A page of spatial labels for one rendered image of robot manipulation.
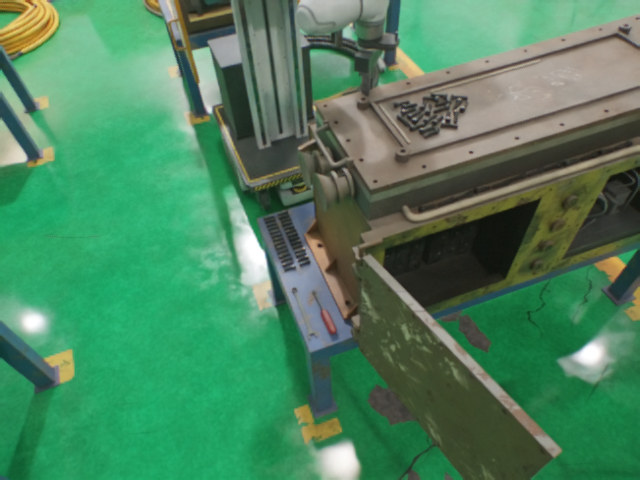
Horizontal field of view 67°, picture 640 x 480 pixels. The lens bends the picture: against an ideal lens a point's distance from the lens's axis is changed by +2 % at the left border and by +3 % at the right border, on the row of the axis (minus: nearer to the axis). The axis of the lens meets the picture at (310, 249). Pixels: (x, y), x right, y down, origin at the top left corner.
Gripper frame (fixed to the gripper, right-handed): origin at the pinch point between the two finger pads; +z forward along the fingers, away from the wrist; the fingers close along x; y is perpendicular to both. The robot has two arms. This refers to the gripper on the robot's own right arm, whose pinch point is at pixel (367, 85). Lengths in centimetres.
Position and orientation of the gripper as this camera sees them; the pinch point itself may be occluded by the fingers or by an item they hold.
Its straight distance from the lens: 170.3
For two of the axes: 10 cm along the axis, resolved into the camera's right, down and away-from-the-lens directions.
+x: -4.2, 7.2, -5.5
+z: 0.6, 6.3, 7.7
